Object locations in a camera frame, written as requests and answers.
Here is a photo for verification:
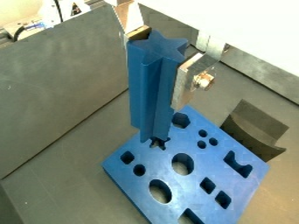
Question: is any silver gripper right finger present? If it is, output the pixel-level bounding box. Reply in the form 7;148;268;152
171;31;227;110

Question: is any blue star-shaped peg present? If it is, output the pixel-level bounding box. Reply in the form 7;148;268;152
127;30;188;143

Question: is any large dark grey panel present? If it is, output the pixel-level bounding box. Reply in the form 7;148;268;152
0;4;127;178

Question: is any dark curved foam block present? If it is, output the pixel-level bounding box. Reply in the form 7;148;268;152
220;100;288;162

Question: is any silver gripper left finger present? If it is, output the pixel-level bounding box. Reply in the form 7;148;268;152
113;0;152;46

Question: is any white robot base equipment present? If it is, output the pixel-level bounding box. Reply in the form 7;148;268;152
0;0;104;45

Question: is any blue shape-sorter board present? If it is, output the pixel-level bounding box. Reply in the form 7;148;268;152
101;106;268;224

